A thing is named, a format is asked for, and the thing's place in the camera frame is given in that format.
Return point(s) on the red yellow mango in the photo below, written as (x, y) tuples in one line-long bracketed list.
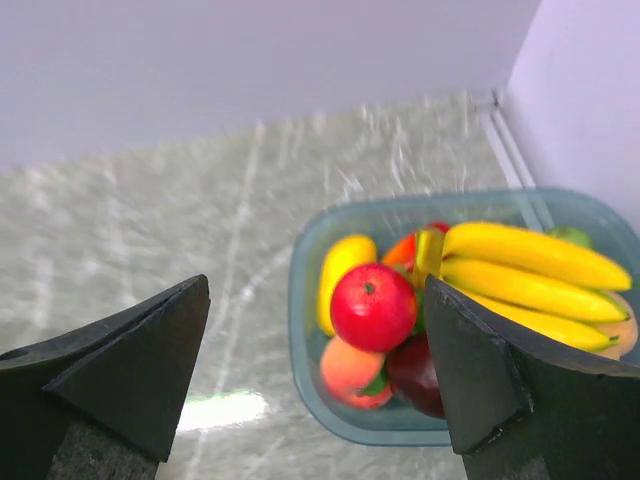
[(402, 253)]

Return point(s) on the yellow bananas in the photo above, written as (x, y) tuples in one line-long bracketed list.
[(550, 286)]

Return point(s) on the teal transparent plastic tray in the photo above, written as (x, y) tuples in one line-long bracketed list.
[(388, 220)]

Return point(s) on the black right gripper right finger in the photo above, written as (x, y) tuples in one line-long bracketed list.
[(520, 405)]

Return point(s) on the green custard apple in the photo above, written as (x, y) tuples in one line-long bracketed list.
[(572, 235)]

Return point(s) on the orange fruit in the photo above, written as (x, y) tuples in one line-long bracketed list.
[(626, 331)]

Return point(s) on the pink peach with leaf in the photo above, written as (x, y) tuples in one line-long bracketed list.
[(353, 377)]

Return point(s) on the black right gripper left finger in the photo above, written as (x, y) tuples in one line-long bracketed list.
[(103, 401)]

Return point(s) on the bright red apple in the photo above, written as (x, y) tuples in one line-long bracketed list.
[(373, 308)]

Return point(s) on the aluminium mounting rail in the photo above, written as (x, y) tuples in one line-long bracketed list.
[(512, 163)]

